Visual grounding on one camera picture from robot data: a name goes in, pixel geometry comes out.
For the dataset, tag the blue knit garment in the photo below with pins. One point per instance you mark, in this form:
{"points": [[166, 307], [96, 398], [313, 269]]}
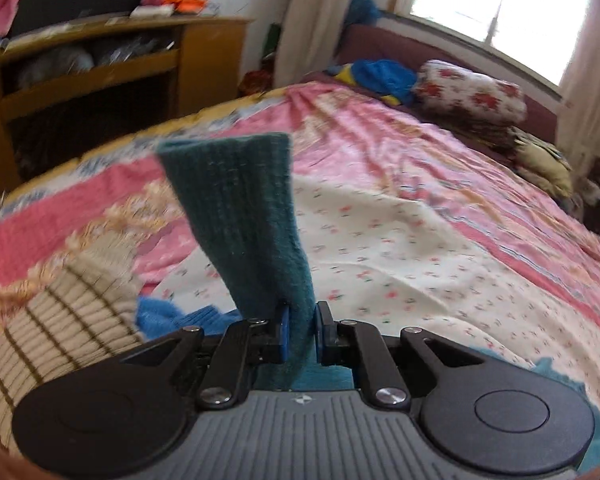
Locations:
{"points": [[180, 317]]}

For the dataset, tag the orange toy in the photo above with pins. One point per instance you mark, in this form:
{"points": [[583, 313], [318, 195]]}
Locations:
{"points": [[185, 2]]}

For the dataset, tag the beige curtain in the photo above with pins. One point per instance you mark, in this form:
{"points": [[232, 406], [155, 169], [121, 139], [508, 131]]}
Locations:
{"points": [[315, 15], [595, 75]]}

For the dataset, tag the beige striped knit sweater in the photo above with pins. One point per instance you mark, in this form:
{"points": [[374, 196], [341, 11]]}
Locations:
{"points": [[45, 340]]}

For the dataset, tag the floral white red pillow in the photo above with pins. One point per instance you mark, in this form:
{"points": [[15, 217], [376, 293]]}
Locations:
{"points": [[470, 90]]}

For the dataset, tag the floral pink bedsheet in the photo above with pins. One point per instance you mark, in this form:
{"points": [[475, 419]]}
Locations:
{"points": [[405, 240]]}

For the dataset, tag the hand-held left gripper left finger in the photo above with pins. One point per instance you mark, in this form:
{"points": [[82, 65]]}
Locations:
{"points": [[283, 334]]}

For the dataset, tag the blue and yellow cloth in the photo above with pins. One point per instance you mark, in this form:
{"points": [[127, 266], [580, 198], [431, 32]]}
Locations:
{"points": [[380, 75]]}

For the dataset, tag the white flat box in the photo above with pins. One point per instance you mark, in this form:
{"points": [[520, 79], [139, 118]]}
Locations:
{"points": [[150, 11]]}

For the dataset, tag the blue hanging cloth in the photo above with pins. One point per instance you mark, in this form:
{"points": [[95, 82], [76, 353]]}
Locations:
{"points": [[362, 5]]}

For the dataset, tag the yellow-green pillow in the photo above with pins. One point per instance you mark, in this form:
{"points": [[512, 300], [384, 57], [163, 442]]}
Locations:
{"points": [[542, 165]]}

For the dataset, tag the window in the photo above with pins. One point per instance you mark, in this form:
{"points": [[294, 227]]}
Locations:
{"points": [[500, 5]]}

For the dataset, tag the brown patterned blanket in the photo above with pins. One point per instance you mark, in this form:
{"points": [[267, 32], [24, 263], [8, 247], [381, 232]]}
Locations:
{"points": [[480, 135]]}

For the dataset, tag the teal fleece garment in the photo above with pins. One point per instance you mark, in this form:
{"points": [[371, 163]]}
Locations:
{"points": [[240, 210]]}

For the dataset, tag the wooden shelf cabinet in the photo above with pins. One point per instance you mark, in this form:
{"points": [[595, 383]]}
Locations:
{"points": [[105, 67]]}

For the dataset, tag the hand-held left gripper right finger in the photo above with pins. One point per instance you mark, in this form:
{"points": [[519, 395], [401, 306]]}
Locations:
{"points": [[318, 334]]}

